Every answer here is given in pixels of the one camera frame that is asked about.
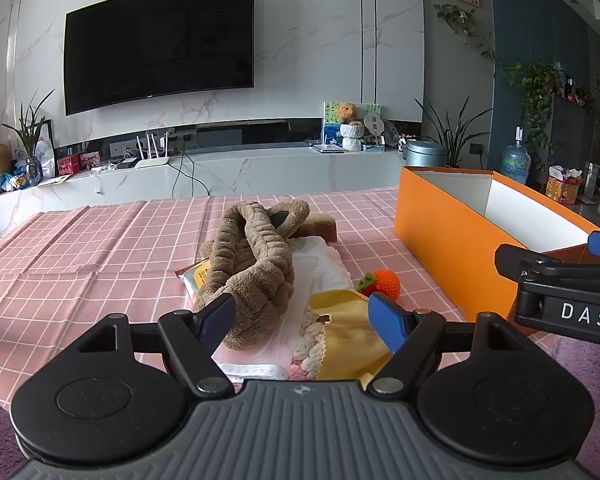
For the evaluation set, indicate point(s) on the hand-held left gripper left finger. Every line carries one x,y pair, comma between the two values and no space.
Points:
215,320

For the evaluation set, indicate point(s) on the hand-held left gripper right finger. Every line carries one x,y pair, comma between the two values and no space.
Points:
385,317

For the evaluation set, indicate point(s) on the orange crocheted strawberry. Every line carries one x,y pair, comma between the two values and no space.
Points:
384,285

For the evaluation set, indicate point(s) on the orange cardboard box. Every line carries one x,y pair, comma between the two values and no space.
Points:
445,240

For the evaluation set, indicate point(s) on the brown plush headband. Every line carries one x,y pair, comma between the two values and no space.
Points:
260,260

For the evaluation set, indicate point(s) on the yellow cloth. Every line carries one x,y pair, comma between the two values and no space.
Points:
350,340

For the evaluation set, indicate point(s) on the yellow foil packet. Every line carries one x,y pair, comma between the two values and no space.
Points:
195,275

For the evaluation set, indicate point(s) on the white gauze cloth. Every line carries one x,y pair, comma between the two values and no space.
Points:
270,355

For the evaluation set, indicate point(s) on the white folded cloth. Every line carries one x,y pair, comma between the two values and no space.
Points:
325,267

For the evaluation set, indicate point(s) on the purple fuzzy rug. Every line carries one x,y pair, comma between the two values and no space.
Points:
590,390

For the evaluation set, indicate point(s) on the pink and white fluffy cloth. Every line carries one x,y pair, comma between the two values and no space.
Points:
305,355

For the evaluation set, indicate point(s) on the blue water jug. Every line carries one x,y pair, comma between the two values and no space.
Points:
515,160

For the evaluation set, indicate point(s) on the brown sponge block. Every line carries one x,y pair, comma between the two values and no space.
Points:
320,227

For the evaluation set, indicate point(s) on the dark cabinet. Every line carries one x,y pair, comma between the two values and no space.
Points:
572,135

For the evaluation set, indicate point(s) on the pink checked tablecloth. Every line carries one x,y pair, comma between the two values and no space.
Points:
105,260

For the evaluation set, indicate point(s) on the grey metal bin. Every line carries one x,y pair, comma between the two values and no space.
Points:
425,155

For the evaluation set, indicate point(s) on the long-leaved potted plant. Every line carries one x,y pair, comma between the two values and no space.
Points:
455,135

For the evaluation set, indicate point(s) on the white marble console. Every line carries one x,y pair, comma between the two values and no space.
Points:
270,170

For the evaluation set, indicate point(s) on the trailing green plant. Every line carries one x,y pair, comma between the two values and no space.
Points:
535,90

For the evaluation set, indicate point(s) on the white router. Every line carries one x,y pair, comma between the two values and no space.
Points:
152,160

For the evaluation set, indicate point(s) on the decorative plate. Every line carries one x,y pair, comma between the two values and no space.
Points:
392,132

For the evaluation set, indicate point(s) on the flat book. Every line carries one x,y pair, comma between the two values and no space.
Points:
327,148

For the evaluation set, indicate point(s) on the small black device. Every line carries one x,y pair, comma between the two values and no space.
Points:
127,163

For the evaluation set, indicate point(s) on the white ribbed pot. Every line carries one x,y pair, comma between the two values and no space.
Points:
352,137

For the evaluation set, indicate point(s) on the round white fan ornament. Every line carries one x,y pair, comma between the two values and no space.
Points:
373,122

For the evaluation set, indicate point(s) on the red box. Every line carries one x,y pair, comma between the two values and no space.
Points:
68,165
90,161

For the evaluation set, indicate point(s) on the green and blue painting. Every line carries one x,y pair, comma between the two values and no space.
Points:
330,120

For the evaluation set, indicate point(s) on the brown teddy bear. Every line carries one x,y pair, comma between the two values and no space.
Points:
348,111

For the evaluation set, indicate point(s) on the hanging vine plant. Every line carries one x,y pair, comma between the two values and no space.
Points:
467,25

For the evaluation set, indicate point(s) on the blue snack bag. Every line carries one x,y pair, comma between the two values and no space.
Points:
14,181

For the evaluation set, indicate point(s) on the plant in glass vase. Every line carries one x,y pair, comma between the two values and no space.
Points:
30,130

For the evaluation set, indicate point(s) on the wall socket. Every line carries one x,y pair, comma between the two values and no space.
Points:
476,149

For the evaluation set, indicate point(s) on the black wall television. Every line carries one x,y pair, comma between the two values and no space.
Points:
160,45

